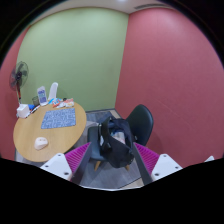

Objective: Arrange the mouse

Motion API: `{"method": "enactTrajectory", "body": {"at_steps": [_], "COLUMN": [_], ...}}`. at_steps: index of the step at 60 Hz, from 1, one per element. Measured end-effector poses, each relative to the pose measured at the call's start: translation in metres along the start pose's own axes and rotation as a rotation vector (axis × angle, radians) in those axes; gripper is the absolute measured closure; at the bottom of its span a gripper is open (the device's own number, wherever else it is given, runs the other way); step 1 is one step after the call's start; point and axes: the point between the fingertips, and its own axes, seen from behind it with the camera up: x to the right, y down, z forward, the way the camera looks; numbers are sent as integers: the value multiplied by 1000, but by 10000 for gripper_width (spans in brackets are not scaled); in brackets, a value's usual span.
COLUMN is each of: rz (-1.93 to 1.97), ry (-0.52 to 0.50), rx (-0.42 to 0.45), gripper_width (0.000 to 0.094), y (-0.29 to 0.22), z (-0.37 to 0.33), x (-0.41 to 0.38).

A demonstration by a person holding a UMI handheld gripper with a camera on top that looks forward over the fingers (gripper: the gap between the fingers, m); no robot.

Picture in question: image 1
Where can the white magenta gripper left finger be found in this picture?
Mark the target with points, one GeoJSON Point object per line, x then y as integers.
{"type": "Point", "coordinates": [70, 166]}

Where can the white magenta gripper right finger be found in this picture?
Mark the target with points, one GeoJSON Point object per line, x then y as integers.
{"type": "Point", "coordinates": [153, 166]}

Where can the white computer mouse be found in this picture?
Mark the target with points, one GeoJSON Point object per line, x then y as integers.
{"type": "Point", "coordinates": [40, 143]}

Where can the blue patterned mouse pad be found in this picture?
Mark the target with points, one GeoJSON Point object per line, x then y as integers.
{"type": "Point", "coordinates": [59, 118]}

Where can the round wooden table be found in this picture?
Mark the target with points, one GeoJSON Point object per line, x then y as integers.
{"type": "Point", "coordinates": [60, 140]}

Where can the black bag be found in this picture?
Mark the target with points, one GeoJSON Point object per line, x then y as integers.
{"type": "Point", "coordinates": [116, 144]}

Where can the dark green chair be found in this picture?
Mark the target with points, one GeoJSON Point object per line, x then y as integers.
{"type": "Point", "coordinates": [141, 124]}

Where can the orange snack packet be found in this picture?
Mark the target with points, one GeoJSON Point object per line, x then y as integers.
{"type": "Point", "coordinates": [59, 103]}

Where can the white blue packet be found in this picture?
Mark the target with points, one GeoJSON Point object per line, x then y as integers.
{"type": "Point", "coordinates": [42, 96]}

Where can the blue small item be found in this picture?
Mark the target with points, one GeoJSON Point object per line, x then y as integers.
{"type": "Point", "coordinates": [31, 107]}

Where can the white tissue box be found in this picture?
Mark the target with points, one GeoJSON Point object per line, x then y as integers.
{"type": "Point", "coordinates": [23, 111]}

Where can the dark glass cup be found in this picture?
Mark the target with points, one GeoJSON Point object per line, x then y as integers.
{"type": "Point", "coordinates": [35, 101]}

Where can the black standing fan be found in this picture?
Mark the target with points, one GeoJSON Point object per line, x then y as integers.
{"type": "Point", "coordinates": [18, 78]}

